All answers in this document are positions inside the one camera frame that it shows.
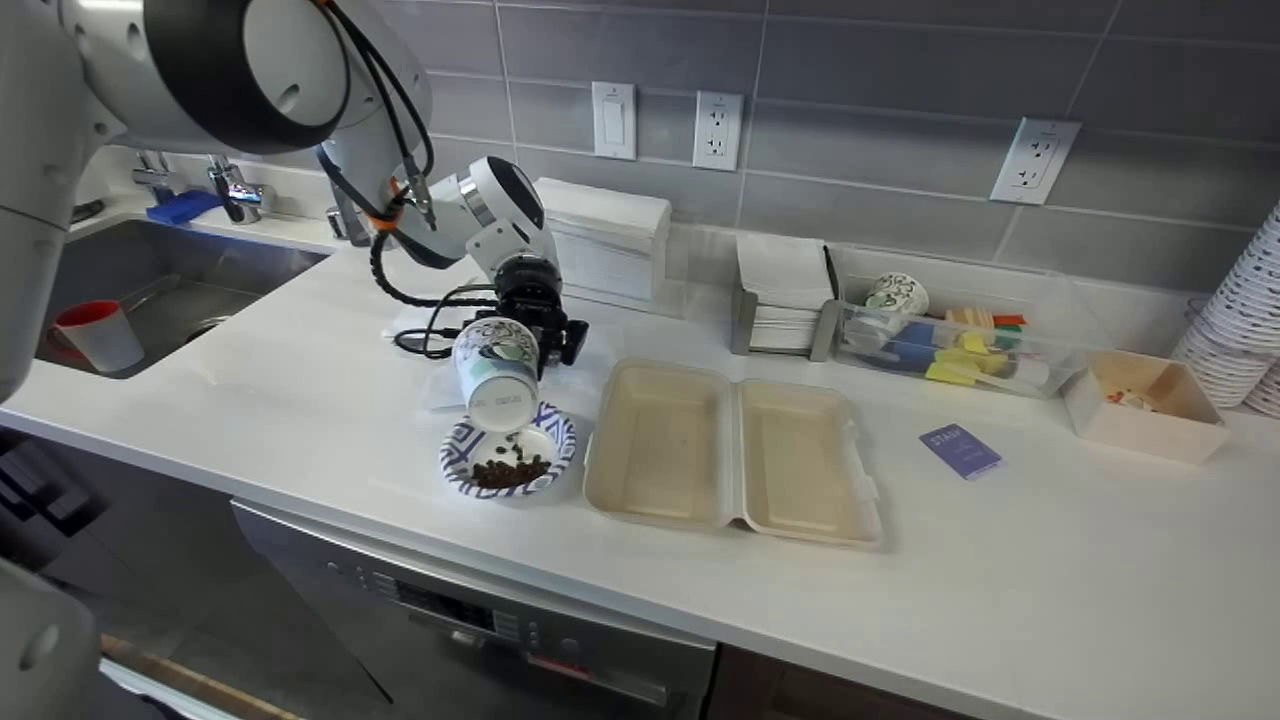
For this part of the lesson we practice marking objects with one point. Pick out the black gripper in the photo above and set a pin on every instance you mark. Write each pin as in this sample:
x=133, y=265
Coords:
x=531, y=295

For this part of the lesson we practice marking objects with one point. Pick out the patterned paper cup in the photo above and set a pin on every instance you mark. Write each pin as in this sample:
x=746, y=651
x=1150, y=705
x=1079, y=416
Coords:
x=496, y=373

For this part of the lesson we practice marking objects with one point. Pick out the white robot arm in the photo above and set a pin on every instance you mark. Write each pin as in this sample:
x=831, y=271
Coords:
x=259, y=76

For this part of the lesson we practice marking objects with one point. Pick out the blue patterned paper bowl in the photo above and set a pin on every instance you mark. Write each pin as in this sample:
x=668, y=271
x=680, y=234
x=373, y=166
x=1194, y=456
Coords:
x=554, y=433

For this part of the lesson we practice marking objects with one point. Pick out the red rimmed cup in sink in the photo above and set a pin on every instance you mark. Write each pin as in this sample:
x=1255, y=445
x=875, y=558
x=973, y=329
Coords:
x=103, y=333

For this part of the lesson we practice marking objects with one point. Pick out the white napkin dispenser box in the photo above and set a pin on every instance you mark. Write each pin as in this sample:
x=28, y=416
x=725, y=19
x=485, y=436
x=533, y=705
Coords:
x=605, y=243

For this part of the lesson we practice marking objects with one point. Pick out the brown food contents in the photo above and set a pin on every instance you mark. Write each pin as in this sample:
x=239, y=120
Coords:
x=500, y=473

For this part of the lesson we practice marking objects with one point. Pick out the beige foam takeout container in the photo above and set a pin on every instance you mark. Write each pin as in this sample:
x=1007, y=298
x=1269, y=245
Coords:
x=688, y=450

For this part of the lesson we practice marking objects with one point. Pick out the white outlet left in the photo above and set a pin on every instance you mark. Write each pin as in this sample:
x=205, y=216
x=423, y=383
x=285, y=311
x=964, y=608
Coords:
x=716, y=128

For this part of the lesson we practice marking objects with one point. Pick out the white outlet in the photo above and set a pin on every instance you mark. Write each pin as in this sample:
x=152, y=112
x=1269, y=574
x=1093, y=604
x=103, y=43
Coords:
x=716, y=128
x=1034, y=162

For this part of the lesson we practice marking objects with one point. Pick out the steel napkin holder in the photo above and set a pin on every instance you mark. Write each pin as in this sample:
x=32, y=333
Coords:
x=781, y=286

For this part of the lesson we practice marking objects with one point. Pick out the chrome kitchen faucet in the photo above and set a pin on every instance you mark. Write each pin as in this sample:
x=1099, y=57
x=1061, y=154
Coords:
x=242, y=203

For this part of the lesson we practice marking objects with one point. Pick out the blue sponge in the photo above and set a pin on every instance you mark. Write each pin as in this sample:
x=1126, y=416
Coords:
x=181, y=209

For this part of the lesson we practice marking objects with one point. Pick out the steel sink basin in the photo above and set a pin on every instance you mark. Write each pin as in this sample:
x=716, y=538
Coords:
x=167, y=283

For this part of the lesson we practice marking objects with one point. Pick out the stainless dishwasher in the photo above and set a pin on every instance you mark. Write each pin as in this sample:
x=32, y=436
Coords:
x=465, y=646

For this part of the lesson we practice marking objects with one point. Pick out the clear condiment tray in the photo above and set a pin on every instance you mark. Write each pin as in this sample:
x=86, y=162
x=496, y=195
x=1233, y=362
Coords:
x=899, y=324

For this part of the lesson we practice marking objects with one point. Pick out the white outlet right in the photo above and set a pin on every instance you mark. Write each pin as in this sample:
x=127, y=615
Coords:
x=1034, y=162

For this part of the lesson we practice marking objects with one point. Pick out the small beige cardboard box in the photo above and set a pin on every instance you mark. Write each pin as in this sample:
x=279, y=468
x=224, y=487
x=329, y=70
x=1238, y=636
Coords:
x=1145, y=406

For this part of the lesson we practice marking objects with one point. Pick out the stack of paper cups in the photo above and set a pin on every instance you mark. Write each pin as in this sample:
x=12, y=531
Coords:
x=1233, y=338

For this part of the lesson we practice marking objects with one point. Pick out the white light switch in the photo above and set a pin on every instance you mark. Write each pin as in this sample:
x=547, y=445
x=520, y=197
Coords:
x=612, y=120

